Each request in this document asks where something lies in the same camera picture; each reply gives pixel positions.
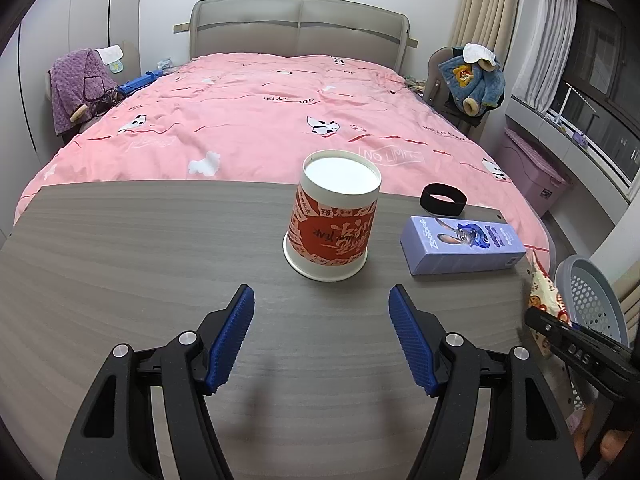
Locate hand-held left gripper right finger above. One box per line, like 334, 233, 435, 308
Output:
388, 284, 586, 480

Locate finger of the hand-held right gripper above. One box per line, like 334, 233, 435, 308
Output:
524, 305, 592, 363
565, 321, 632, 351

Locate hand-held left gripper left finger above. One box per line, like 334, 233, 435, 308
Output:
55, 284, 256, 480

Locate red and yellow snack wrapper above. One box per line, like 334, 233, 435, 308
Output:
527, 252, 588, 411

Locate grey perforated plastic basket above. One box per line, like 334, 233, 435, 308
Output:
554, 255, 631, 346

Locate red and white paper cup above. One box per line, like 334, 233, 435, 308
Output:
282, 150, 383, 282

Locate person's right hand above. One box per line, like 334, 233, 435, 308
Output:
572, 402, 632, 461

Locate beige curtain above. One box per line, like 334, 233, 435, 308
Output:
617, 255, 640, 321
447, 0, 528, 58

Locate purple cartoon print box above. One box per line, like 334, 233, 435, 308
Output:
399, 215, 527, 277

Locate black elastic band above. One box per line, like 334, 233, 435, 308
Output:
419, 183, 469, 216

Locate pink storage box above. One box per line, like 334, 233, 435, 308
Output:
502, 127, 573, 216

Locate grey window ledge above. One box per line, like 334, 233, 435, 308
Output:
505, 95, 636, 221

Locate white drying rack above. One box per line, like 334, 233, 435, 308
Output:
542, 85, 601, 128

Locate pink printed blanket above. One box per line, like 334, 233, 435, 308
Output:
12, 52, 551, 261

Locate blue fluffy jacket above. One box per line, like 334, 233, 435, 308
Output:
438, 46, 506, 117

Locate beige upholstered chair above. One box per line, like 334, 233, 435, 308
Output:
425, 46, 488, 143

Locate dark window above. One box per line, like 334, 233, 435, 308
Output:
560, 0, 640, 191

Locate blue plastic item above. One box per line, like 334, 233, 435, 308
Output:
117, 71, 165, 95

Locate white towel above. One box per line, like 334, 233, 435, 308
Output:
462, 42, 498, 67

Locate white sheer curtain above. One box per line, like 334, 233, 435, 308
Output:
520, 0, 580, 113

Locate purple fluffy robe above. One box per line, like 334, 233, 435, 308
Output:
49, 49, 117, 136

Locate grey upholstered bed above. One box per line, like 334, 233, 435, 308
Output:
172, 0, 556, 271

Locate grey wardrobe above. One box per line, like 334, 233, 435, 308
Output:
0, 0, 146, 241

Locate black cable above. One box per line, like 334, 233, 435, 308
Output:
89, 86, 127, 107

